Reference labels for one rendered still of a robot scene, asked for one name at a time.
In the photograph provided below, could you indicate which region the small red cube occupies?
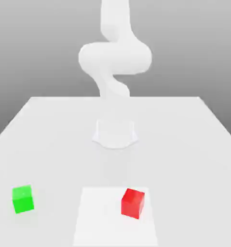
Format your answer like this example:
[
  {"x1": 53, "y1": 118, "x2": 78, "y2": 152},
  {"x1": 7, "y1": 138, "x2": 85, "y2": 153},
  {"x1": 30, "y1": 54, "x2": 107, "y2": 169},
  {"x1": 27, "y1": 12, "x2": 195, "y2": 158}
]
[{"x1": 121, "y1": 188, "x2": 146, "y2": 220}]

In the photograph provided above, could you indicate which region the small green cube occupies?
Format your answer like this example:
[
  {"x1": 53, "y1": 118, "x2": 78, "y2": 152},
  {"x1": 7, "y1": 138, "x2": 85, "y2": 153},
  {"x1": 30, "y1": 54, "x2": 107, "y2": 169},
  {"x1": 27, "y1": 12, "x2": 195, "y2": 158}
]
[{"x1": 12, "y1": 184, "x2": 35, "y2": 215}]

